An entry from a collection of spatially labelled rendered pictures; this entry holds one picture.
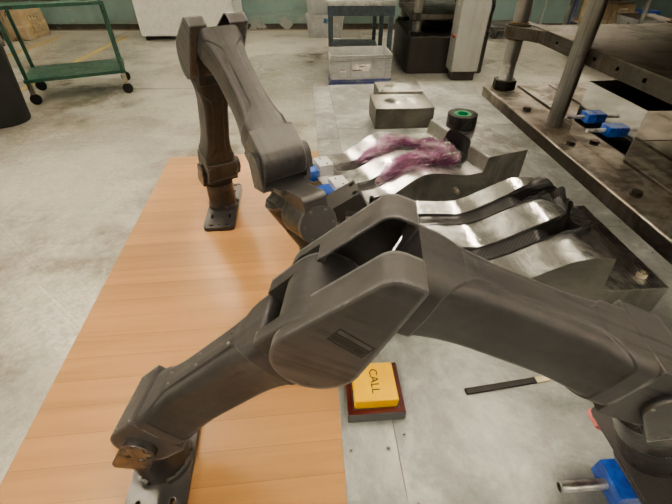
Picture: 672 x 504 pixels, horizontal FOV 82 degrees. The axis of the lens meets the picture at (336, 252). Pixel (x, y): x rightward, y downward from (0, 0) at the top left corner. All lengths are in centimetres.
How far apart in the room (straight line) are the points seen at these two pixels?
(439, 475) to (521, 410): 16
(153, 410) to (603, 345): 37
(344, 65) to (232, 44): 349
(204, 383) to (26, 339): 179
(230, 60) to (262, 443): 53
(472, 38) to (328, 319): 485
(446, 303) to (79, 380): 60
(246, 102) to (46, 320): 172
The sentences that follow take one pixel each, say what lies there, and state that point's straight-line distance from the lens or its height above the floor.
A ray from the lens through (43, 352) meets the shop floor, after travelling 202.
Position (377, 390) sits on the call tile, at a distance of 57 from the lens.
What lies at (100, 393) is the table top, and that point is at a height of 80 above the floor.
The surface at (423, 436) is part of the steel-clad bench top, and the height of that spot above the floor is 80.
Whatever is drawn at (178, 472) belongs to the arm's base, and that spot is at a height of 82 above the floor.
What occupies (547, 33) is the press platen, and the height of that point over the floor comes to 103.
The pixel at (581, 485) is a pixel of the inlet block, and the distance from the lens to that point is 59.
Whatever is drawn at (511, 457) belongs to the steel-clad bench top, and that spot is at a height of 80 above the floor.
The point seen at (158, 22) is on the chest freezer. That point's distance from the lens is 747.
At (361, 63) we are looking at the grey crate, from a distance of 414.
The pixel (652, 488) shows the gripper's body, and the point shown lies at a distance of 53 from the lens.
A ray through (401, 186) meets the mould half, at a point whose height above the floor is 87.
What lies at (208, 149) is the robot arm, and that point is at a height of 98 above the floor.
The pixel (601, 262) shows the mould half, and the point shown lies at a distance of 73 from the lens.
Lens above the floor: 132
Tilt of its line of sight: 39 degrees down
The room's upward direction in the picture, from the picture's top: straight up
